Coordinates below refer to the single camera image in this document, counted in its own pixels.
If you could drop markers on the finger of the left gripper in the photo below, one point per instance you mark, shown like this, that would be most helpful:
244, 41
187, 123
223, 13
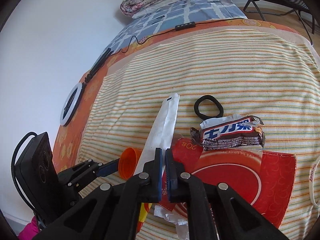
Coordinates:
79, 175
107, 169

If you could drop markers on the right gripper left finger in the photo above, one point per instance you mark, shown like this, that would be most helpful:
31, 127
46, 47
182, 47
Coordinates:
110, 212

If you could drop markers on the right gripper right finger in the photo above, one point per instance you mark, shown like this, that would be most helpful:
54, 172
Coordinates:
215, 212

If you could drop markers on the orange plastic cup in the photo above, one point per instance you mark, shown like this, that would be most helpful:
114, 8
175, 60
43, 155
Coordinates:
128, 162

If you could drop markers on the white plastic bag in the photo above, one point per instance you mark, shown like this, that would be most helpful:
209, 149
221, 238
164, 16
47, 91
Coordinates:
181, 224

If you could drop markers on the white colourful paper wrapper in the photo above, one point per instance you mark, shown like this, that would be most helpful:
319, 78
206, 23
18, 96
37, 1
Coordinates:
160, 136

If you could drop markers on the red tissue box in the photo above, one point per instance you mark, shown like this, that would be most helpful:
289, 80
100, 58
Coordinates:
263, 178

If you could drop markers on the brown chocolate bar wrapper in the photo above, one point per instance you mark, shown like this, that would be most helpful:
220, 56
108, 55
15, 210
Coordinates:
229, 132

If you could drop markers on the white silicone wristband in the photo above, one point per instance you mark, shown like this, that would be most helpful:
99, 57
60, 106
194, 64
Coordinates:
311, 181

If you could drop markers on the orange floral bedsheet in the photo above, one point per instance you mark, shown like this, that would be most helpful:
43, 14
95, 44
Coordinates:
69, 137

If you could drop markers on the black tripod stand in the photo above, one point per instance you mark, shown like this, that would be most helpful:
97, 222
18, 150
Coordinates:
98, 64

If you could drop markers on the striped cream towel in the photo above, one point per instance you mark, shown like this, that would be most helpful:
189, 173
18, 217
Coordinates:
260, 74

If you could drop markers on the pink beige towel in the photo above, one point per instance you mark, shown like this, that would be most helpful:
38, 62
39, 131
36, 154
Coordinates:
286, 33

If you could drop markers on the blue checked bedsheet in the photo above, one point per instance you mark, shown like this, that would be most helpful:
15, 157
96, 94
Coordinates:
168, 16

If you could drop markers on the black folding chair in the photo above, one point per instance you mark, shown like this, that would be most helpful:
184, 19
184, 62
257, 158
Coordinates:
251, 6

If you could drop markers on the white ring light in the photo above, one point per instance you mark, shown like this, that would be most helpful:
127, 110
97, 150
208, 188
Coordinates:
71, 104

